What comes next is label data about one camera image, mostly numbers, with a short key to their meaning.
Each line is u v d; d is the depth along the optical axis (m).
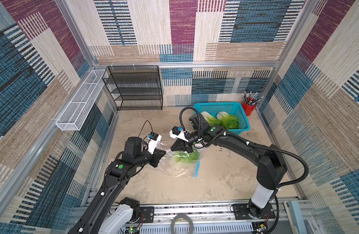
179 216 0.71
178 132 0.65
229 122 0.99
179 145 0.70
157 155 0.63
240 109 1.09
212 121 0.99
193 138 0.69
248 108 1.08
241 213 0.73
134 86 1.08
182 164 0.81
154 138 0.64
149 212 0.74
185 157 0.78
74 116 0.71
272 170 0.47
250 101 1.08
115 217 0.56
